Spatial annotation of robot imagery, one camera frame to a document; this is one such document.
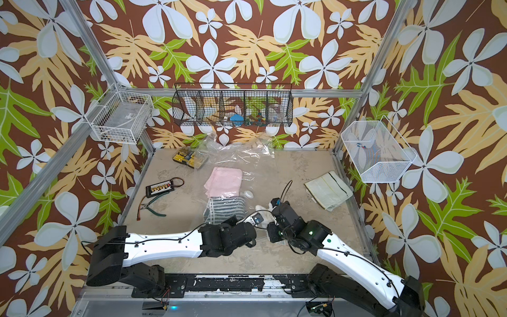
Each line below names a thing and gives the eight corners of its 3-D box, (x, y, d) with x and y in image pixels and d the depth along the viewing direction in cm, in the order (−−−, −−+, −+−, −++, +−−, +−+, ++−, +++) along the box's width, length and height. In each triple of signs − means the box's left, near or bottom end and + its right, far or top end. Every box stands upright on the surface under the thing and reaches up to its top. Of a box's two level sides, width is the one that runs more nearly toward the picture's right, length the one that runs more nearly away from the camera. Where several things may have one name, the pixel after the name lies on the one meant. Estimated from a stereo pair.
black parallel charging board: (147, 198, 101) (145, 196, 99) (147, 188, 105) (145, 186, 103) (174, 190, 104) (173, 188, 103) (173, 181, 108) (172, 179, 106)
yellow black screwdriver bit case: (171, 159, 116) (170, 156, 114) (183, 147, 122) (182, 144, 120) (193, 168, 112) (192, 165, 110) (204, 155, 118) (203, 152, 116)
